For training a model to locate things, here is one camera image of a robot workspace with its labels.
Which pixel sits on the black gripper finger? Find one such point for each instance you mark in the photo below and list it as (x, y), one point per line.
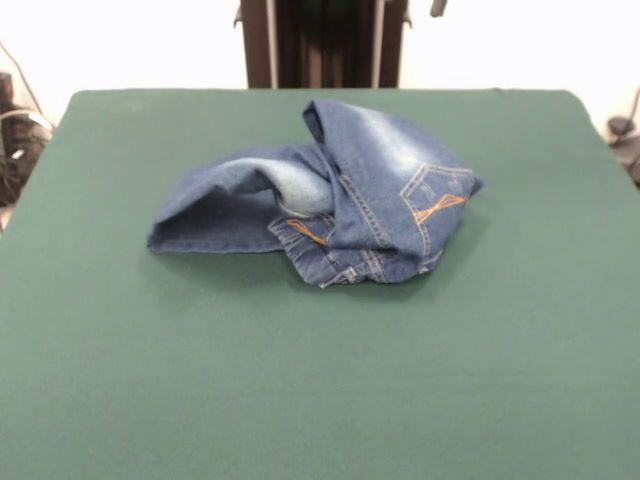
(440, 7)

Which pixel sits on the blue denim jeans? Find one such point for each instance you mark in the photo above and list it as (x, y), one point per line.
(380, 165)

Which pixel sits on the dark green table cloth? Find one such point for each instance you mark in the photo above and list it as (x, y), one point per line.
(200, 350)

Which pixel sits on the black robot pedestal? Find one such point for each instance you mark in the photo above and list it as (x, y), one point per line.
(325, 45)

